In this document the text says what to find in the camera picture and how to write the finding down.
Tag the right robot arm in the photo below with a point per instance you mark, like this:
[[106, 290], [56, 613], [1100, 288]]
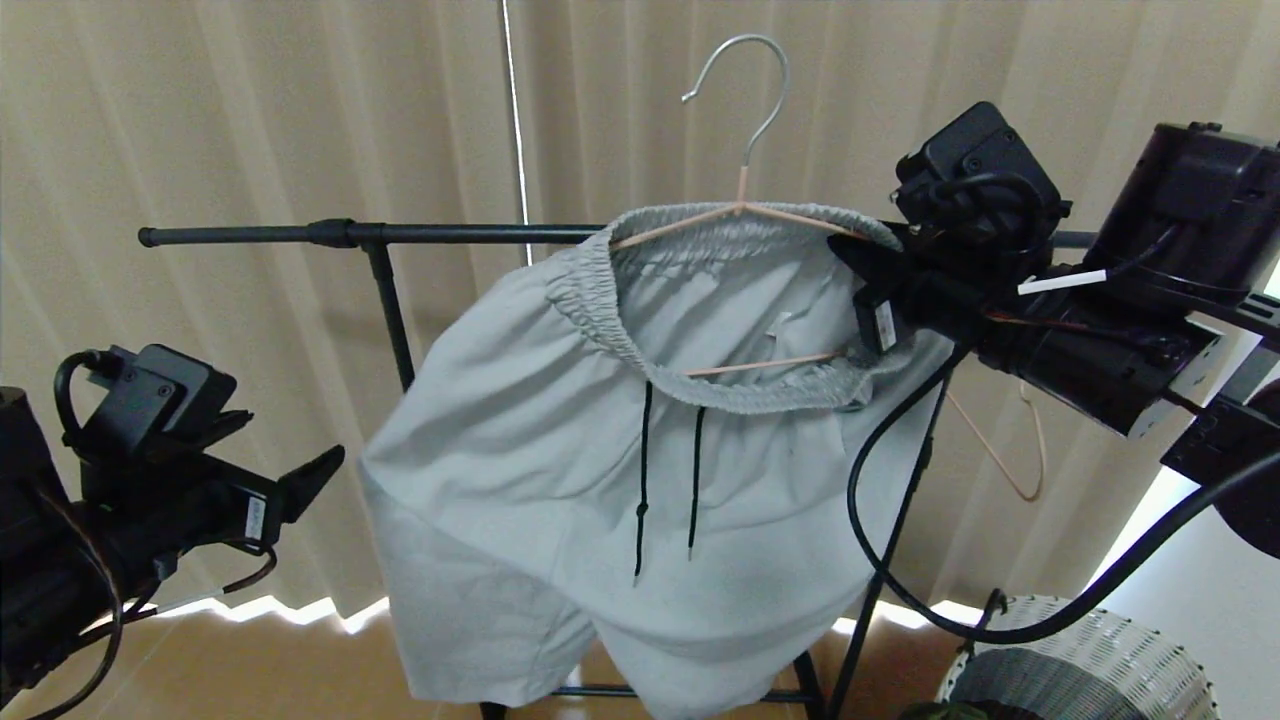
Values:
[[1180, 210]]

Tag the black clothes rack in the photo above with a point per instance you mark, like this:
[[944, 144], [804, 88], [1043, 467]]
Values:
[[450, 233]]

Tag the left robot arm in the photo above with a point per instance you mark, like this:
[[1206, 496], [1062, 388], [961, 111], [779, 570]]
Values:
[[40, 560]]

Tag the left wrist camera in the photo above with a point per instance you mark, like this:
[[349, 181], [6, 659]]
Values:
[[160, 390]]

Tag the pink clothes hanger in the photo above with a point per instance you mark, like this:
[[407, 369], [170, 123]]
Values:
[[741, 185], [1040, 450]]

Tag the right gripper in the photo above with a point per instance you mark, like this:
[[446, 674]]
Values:
[[930, 305]]

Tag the white laundry basket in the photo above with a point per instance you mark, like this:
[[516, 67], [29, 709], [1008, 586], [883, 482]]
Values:
[[1100, 670]]

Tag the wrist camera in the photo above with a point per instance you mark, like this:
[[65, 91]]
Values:
[[160, 390], [975, 160]]

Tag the pale grey shorts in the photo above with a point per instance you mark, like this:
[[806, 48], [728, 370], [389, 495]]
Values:
[[520, 450]]

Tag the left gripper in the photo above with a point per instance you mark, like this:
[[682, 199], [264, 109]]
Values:
[[190, 500]]

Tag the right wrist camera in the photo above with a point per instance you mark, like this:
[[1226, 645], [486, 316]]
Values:
[[975, 160]]

